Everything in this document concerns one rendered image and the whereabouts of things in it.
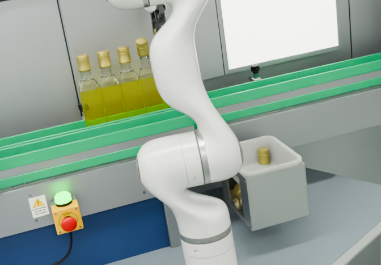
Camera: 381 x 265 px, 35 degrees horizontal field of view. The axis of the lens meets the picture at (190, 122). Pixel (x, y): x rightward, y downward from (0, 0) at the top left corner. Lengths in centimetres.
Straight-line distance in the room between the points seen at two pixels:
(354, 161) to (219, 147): 112
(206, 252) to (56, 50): 82
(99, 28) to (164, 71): 62
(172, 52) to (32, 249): 77
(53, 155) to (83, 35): 40
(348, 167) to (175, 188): 114
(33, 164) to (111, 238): 32
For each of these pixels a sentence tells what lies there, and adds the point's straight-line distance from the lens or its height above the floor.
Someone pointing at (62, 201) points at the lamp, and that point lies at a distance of 164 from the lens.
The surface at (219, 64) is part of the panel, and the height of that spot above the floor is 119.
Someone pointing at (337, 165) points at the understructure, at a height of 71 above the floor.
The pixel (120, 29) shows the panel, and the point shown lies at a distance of 188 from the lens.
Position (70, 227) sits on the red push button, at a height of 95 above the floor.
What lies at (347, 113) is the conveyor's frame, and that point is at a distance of 201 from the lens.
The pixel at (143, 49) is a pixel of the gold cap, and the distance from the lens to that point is 175.
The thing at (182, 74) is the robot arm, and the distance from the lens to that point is 127.
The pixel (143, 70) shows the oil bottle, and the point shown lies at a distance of 177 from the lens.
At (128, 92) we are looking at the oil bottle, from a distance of 176.
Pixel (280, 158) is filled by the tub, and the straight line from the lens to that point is 178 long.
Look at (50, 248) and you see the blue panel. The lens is 178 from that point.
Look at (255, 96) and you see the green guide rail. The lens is 187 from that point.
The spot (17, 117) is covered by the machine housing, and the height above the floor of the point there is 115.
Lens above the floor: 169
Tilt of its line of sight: 19 degrees down
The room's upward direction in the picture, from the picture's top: 8 degrees counter-clockwise
